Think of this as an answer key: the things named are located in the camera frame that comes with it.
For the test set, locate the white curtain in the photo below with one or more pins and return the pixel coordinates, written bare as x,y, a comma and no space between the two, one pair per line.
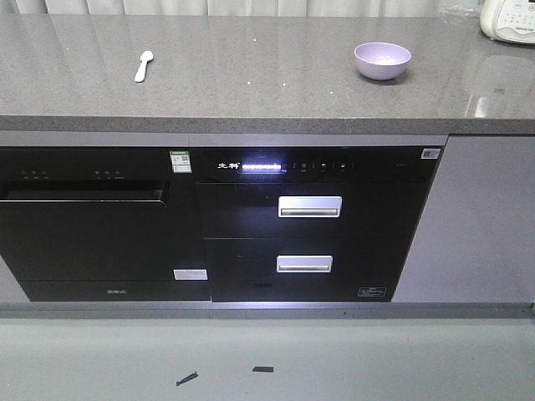
248,8

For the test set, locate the lower silver drawer handle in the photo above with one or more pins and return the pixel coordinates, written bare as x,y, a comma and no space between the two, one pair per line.
304,264

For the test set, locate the lavender plastic bowl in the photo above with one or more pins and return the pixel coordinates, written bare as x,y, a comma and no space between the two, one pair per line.
381,61

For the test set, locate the upper silver drawer handle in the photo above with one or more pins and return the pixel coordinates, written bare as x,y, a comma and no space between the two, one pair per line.
318,206

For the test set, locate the black tape strip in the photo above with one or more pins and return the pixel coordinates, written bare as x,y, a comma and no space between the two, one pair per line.
186,379
263,369

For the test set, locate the black tape strip middle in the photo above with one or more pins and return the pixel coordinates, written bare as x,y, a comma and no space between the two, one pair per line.
263,369

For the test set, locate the black drawer sterilizer cabinet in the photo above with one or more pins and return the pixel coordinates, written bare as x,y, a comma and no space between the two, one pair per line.
383,188

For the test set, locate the white blender appliance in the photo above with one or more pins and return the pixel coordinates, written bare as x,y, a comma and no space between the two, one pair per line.
509,21

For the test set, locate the green energy label sticker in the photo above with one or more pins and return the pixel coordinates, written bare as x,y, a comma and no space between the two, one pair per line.
180,161

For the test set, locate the white cabinet door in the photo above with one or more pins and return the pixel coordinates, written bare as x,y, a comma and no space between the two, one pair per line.
475,239

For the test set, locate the mint green plastic spoon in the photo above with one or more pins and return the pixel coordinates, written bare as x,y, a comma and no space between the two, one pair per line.
146,57

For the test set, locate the black tape strip left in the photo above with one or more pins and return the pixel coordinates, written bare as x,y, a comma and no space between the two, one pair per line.
186,379

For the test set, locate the silver drawer handle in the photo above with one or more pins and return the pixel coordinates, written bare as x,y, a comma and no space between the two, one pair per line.
304,264
318,206

